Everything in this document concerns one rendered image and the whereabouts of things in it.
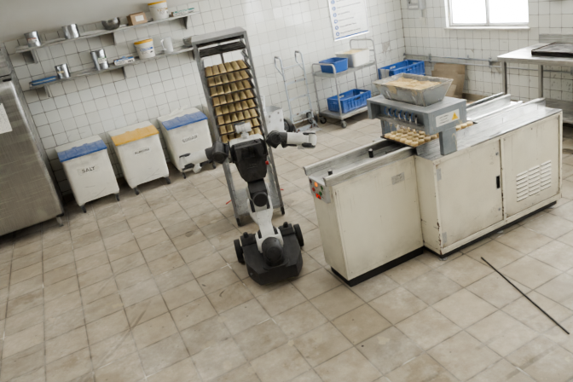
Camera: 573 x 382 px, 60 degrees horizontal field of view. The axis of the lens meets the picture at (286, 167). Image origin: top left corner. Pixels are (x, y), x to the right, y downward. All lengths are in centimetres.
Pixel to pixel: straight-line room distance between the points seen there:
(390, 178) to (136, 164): 371
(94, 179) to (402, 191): 397
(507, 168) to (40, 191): 474
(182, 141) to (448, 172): 379
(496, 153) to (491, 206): 42
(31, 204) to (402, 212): 412
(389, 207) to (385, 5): 529
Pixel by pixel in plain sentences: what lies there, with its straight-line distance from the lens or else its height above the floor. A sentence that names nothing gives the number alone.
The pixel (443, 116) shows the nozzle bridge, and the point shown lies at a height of 112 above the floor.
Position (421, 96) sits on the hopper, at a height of 126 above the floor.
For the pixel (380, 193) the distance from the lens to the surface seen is 358.
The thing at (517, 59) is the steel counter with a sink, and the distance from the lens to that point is 618.
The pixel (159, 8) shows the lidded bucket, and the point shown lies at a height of 212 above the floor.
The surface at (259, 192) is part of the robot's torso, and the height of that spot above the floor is 74.
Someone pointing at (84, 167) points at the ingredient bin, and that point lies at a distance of 637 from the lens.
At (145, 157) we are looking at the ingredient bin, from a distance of 645.
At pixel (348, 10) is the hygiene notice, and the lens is 809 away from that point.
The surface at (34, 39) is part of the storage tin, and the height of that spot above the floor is 206.
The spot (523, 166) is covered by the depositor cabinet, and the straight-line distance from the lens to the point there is 422.
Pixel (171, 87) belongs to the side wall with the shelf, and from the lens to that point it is 705.
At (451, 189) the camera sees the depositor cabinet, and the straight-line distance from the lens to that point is 374.
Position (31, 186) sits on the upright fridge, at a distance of 615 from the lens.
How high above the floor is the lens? 217
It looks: 20 degrees down
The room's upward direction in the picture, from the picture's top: 12 degrees counter-clockwise
